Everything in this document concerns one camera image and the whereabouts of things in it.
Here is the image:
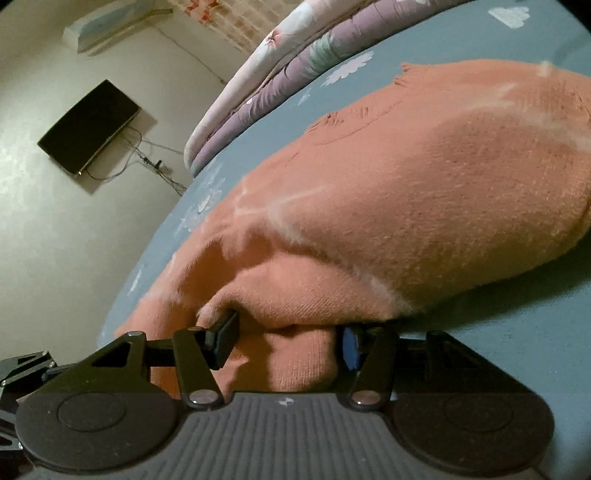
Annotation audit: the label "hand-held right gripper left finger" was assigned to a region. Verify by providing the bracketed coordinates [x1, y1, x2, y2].
[88, 310, 241, 411]

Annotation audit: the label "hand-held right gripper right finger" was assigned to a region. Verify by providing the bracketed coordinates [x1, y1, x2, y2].
[339, 325, 509, 411]

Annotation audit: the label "bed with teal printed sheet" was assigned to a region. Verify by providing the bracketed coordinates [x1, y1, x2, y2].
[97, 0, 591, 480]

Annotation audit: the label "wall cables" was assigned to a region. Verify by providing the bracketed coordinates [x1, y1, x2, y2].
[85, 124, 190, 195]

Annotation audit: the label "black wall television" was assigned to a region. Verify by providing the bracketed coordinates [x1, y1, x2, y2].
[37, 79, 141, 178]

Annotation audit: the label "patterned curtain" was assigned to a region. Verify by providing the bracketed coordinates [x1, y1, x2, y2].
[168, 0, 305, 51]

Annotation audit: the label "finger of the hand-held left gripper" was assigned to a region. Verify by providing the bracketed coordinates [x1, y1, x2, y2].
[0, 404, 25, 455]
[0, 351, 58, 388]

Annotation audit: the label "purple floral quilt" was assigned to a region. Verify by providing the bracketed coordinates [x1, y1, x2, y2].
[191, 0, 458, 178]

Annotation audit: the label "white air conditioner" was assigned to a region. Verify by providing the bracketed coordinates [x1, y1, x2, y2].
[62, 0, 171, 54]

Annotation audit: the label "orange striped sweater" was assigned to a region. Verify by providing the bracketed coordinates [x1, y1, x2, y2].
[113, 58, 591, 400]

